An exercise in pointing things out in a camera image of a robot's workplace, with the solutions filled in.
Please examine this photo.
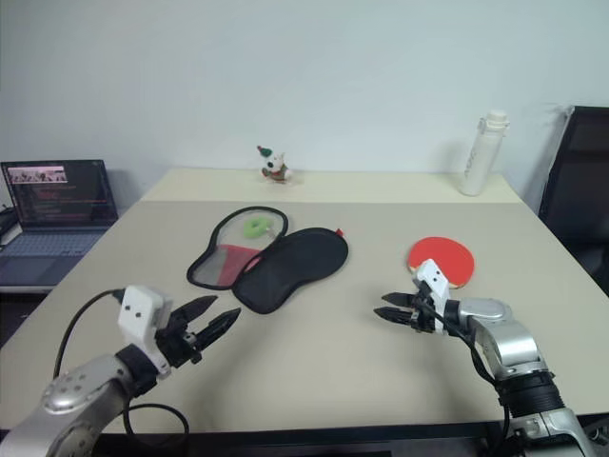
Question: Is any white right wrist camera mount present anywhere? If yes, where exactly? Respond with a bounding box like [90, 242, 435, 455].
[411, 258, 451, 311]

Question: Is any grey open laptop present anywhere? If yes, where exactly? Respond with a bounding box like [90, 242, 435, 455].
[0, 159, 120, 288]

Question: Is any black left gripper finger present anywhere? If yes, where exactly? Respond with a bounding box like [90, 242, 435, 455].
[182, 294, 220, 322]
[195, 307, 243, 352]

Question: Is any green ring zipper charm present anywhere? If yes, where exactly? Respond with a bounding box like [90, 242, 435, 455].
[242, 216, 272, 241]

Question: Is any red table tennis paddle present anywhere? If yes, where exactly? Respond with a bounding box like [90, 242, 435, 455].
[404, 234, 477, 290]

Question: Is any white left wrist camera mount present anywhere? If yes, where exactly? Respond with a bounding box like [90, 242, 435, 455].
[117, 285, 173, 380]

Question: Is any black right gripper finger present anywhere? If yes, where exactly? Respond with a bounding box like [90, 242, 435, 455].
[381, 291, 416, 309]
[373, 307, 413, 328]

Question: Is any small white plush toy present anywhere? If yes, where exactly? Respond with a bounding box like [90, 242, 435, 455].
[256, 144, 294, 185]

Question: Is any black red paddle case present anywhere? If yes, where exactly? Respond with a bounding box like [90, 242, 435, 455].
[186, 205, 350, 316]

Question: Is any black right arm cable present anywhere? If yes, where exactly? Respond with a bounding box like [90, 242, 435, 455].
[417, 297, 516, 421]

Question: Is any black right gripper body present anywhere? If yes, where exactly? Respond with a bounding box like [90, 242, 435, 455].
[406, 281, 449, 335]

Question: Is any white water bottle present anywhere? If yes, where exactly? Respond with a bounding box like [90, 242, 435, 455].
[458, 109, 512, 197]

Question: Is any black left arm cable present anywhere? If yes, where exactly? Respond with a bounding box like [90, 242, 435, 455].
[53, 288, 190, 437]

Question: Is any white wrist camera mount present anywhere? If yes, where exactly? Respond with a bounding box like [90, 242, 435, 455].
[411, 258, 451, 311]
[117, 285, 173, 380]

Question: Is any black office chair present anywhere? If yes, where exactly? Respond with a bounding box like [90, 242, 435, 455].
[538, 105, 609, 300]

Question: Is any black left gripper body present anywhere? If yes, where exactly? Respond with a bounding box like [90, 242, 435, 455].
[154, 307, 206, 370]

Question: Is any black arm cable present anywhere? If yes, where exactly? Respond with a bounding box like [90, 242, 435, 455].
[53, 288, 190, 437]
[417, 297, 516, 421]

